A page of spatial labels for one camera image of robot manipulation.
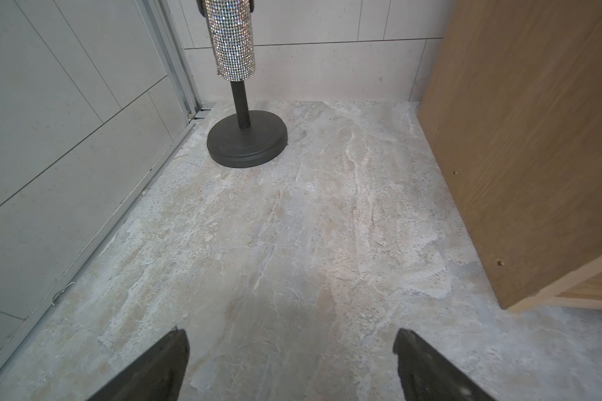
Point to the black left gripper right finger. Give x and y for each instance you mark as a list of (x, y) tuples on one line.
[(425, 374)]

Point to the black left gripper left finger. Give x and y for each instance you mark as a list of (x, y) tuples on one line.
[(156, 375)]

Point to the wooden three-tier shelf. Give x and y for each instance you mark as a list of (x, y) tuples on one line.
[(513, 116)]

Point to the toy microphone on stand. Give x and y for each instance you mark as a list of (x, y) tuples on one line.
[(247, 138)]

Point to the metal corner profile left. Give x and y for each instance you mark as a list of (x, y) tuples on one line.
[(159, 21)]

